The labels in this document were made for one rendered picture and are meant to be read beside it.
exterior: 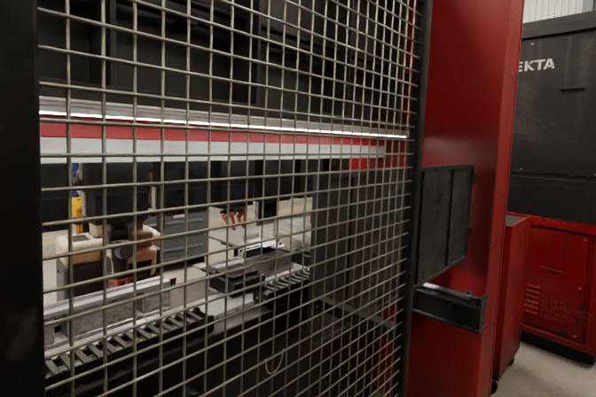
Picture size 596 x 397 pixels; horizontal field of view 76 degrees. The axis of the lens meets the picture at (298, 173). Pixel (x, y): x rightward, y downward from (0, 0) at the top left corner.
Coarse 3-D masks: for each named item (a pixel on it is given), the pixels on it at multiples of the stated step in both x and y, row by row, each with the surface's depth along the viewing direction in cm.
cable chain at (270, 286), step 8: (296, 272) 110; (304, 272) 110; (280, 280) 104; (296, 280) 103; (304, 280) 104; (256, 288) 98; (264, 288) 100; (272, 288) 97; (280, 288) 98; (296, 288) 102; (304, 288) 104; (256, 296) 97; (264, 296) 95; (272, 296) 95; (264, 304) 95; (272, 304) 95
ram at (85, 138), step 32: (64, 128) 92; (96, 128) 97; (128, 128) 103; (160, 128) 110; (256, 128) 138; (64, 160) 93; (96, 160) 98; (128, 160) 104; (160, 160) 111; (192, 160) 119
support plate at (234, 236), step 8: (216, 232) 167; (224, 232) 168; (232, 232) 168; (240, 232) 169; (248, 232) 169; (216, 240) 158; (224, 240) 155; (232, 240) 155; (240, 240) 156; (272, 240) 158; (240, 248) 148
